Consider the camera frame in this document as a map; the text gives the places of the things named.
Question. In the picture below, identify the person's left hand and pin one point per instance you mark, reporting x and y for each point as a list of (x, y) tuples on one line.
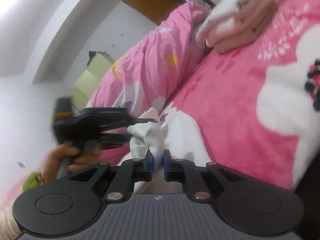
[(82, 162)]

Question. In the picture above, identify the pink leaf print bed sheet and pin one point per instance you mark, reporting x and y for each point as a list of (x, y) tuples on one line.
[(225, 92)]

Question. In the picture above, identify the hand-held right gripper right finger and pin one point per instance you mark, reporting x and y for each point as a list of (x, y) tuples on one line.
[(165, 165)]

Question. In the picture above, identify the folded pale pink garment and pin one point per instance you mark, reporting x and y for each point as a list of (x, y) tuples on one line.
[(240, 32)]

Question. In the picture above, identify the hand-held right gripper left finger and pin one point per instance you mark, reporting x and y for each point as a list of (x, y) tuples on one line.
[(148, 165)]

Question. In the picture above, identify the green fuzzy toy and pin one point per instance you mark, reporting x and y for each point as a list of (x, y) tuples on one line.
[(31, 182)]

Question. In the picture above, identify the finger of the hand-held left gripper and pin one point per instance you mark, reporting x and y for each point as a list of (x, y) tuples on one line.
[(115, 141), (120, 125)]

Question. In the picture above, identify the wooden door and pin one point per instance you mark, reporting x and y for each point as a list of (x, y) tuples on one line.
[(152, 2)]

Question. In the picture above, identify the pink floral quilt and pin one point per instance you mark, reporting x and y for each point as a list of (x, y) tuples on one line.
[(150, 62)]

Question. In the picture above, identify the small white garment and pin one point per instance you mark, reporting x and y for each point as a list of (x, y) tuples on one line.
[(150, 140)]

